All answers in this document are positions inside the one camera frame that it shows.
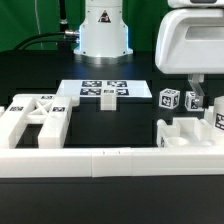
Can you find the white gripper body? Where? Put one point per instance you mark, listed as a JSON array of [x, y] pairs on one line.
[[191, 38]]

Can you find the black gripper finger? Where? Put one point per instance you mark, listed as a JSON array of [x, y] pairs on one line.
[[195, 81]]

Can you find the white chair seat part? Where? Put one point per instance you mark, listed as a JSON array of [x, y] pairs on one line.
[[184, 132]]

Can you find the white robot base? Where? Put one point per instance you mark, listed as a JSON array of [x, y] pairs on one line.
[[103, 35]]

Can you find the small white part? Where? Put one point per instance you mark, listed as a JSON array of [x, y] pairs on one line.
[[108, 102]]

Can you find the black pole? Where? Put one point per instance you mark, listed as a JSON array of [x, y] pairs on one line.
[[63, 23]]

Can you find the white fence wall right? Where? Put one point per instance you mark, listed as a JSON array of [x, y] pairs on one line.
[[208, 114]]

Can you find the white fence wall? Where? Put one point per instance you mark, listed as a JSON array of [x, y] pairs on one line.
[[27, 163], [208, 114]]

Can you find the white marker base plate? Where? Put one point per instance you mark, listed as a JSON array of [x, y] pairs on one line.
[[95, 88]]

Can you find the white fence wall front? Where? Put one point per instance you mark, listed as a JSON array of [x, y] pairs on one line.
[[27, 163]]

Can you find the white chair back frame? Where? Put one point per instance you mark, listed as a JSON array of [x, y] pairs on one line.
[[52, 112]]

